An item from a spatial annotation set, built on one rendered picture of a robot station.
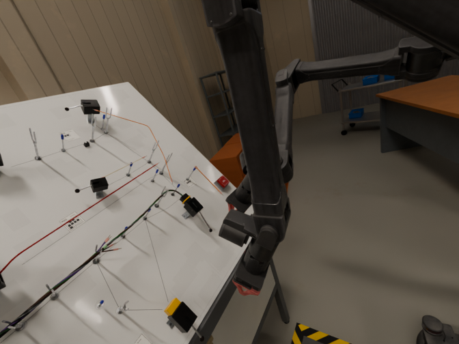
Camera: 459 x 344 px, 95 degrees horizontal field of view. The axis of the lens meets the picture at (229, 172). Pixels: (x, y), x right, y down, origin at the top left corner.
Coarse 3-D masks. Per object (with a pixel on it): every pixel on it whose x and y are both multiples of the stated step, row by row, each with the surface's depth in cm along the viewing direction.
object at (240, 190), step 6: (240, 186) 61; (234, 192) 64; (240, 192) 61; (246, 192) 59; (228, 198) 62; (234, 198) 63; (240, 198) 61; (246, 198) 61; (234, 204) 61; (240, 204) 62; (246, 204) 63; (240, 210) 60
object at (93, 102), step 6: (84, 102) 81; (90, 102) 83; (96, 102) 84; (66, 108) 79; (72, 108) 80; (84, 108) 80; (90, 108) 82; (96, 108) 83; (84, 114) 83; (90, 114) 84; (90, 120) 88
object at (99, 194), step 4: (92, 180) 69; (96, 180) 69; (100, 180) 70; (104, 180) 70; (92, 184) 68; (96, 184) 69; (100, 184) 69; (104, 184) 70; (108, 184) 70; (84, 188) 68; (92, 188) 69; (96, 188) 69; (100, 188) 70; (104, 188) 71; (76, 192) 67; (96, 192) 72; (100, 192) 73; (96, 196) 73; (100, 196) 74
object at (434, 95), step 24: (384, 96) 259; (408, 96) 229; (432, 96) 207; (456, 96) 188; (384, 120) 286; (408, 120) 233; (432, 120) 196; (456, 120) 169; (384, 144) 299; (408, 144) 293; (432, 144) 202; (456, 144) 173
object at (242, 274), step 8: (248, 248) 48; (248, 256) 47; (240, 264) 50; (248, 264) 48; (256, 264) 46; (264, 264) 46; (240, 272) 48; (248, 272) 49; (256, 272) 48; (264, 272) 49; (240, 280) 48; (248, 280) 47; (256, 280) 48; (256, 288) 47
